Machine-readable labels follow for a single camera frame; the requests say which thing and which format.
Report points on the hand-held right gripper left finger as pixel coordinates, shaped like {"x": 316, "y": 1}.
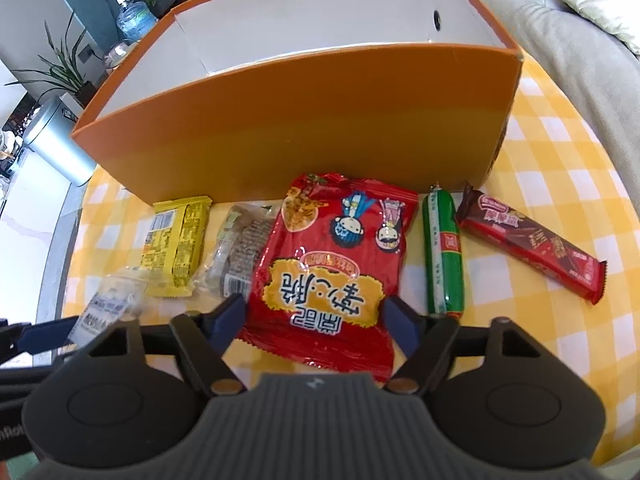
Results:
{"x": 227, "y": 317}

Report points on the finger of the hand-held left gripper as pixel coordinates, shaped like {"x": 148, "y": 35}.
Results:
{"x": 45, "y": 335}

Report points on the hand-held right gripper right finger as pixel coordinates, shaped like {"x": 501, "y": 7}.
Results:
{"x": 402, "y": 325}

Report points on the clear packet of brown snacks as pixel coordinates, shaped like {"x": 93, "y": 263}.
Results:
{"x": 240, "y": 250}

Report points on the clear tray of white balls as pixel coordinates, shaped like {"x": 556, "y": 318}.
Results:
{"x": 112, "y": 300}

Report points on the green sausage stick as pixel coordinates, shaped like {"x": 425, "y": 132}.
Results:
{"x": 442, "y": 250}

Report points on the yellow snack packet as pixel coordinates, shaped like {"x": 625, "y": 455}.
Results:
{"x": 175, "y": 245}

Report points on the red cartoon snack bag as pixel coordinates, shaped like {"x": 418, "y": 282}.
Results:
{"x": 325, "y": 270}

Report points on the red chocolate wafer bar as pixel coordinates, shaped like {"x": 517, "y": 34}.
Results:
{"x": 530, "y": 245}

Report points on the orange cardboard box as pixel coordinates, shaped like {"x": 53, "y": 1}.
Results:
{"x": 310, "y": 135}

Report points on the silver pedal trash can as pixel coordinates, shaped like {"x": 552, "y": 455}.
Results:
{"x": 55, "y": 140}

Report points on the yellow checkered tablecloth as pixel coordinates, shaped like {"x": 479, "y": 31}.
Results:
{"x": 550, "y": 170}

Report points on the long-leaf plant in black pot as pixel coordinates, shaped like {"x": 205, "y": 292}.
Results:
{"x": 65, "y": 72}

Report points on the beige sofa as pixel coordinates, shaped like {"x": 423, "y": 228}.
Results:
{"x": 560, "y": 60}

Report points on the blue water jug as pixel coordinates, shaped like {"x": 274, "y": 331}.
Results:
{"x": 135, "y": 20}

